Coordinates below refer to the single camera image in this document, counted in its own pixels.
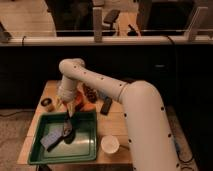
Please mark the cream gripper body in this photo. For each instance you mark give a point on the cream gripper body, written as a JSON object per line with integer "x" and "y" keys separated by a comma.
{"x": 67, "y": 105}

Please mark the white cup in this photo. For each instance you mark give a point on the white cup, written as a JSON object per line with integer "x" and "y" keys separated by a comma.
{"x": 110, "y": 144}

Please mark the metal spoon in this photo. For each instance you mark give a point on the metal spoon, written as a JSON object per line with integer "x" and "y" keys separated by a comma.
{"x": 123, "y": 146}

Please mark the black remote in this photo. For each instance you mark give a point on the black remote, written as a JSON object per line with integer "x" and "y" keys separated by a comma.
{"x": 106, "y": 106}

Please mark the orange carrot toy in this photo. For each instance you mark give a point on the orange carrot toy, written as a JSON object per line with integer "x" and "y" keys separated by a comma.
{"x": 88, "y": 107}

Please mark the orange bowl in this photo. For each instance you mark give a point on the orange bowl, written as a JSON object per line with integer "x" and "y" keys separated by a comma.
{"x": 79, "y": 101}

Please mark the black office chair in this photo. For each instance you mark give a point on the black office chair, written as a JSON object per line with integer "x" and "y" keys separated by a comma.
{"x": 108, "y": 22}

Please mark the green plastic tray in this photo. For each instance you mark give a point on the green plastic tray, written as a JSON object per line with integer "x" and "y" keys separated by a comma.
{"x": 81, "y": 148}

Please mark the wooden table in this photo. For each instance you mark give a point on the wooden table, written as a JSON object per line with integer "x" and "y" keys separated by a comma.
{"x": 112, "y": 124}

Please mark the blue sponge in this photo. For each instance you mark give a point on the blue sponge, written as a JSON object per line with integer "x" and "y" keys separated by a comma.
{"x": 51, "y": 138}

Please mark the black brush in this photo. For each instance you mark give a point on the black brush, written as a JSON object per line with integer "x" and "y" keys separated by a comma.
{"x": 67, "y": 130}

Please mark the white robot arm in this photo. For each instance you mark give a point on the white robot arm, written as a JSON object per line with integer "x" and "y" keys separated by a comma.
{"x": 150, "y": 137}

